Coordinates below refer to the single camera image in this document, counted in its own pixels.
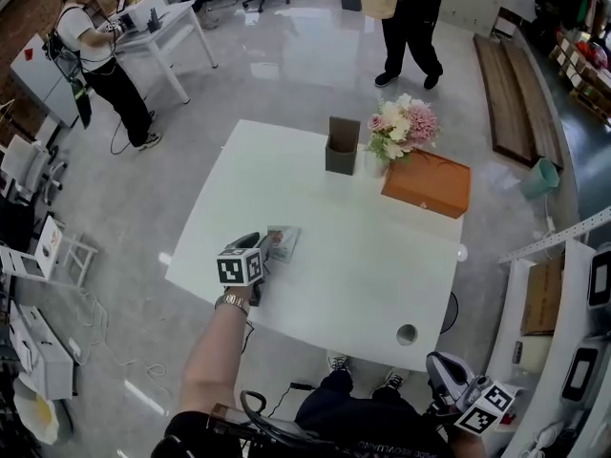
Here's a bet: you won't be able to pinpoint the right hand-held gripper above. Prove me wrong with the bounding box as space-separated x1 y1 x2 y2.
426 350 517 437

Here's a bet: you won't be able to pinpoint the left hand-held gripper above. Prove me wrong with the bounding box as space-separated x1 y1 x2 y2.
217 231 275 307

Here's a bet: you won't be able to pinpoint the small snack packet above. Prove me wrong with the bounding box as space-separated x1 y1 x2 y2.
265 225 303 264

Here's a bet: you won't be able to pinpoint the person's left forearm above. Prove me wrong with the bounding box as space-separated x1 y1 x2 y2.
179 298 252 428

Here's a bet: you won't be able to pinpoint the white desk with grommet hole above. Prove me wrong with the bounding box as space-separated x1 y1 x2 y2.
164 119 474 374

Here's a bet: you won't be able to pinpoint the person's right shoe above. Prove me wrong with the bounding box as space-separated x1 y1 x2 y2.
381 367 411 390

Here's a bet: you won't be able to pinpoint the silver wristwatch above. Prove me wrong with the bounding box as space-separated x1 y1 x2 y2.
214 293 250 318

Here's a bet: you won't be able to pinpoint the person's black shirt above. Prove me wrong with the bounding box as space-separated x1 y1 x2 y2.
164 398 478 458

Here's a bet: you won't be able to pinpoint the white metal shelf rack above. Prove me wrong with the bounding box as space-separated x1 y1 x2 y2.
484 205 611 458

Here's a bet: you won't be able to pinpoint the person's black trousers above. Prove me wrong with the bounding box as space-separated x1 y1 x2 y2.
295 368 431 419

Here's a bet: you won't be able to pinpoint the dark grey open box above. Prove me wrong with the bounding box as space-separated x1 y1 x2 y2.
325 115 362 177

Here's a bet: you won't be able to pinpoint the brown cardboard box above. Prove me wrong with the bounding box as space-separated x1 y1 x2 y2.
519 255 567 337

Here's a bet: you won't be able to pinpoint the white device with black screen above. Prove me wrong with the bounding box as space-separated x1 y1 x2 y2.
560 345 600 407
586 243 611 309

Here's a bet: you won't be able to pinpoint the orange rectangular box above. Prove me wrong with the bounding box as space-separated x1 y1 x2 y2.
380 149 473 219

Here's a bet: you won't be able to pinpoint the pink and white flower bouquet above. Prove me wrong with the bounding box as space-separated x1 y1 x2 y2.
365 93 439 164

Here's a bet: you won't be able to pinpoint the white stool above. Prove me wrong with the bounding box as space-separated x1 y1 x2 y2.
0 215 99 288

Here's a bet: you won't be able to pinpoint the mint green bin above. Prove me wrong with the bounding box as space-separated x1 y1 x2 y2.
518 157 560 202

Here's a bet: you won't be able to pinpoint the white carton box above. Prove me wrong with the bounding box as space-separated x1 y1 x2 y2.
9 302 75 400

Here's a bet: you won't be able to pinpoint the white office chair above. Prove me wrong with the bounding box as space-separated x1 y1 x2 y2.
0 134 68 204

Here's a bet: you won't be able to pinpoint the white printer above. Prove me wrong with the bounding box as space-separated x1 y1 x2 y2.
116 0 168 31

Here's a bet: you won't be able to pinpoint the white cabinet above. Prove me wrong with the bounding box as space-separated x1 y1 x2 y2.
9 33 82 128

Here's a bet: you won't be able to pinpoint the wooden plank pallet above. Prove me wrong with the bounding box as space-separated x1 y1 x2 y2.
472 33 536 164
503 40 564 169

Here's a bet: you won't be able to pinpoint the stack of cardboard boxes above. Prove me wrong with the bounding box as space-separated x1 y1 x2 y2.
548 31 611 126

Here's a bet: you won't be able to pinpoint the black chest strap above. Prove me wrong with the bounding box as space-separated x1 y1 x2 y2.
209 388 335 458

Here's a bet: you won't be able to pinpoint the white floor cable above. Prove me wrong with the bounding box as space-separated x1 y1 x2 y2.
71 293 168 381

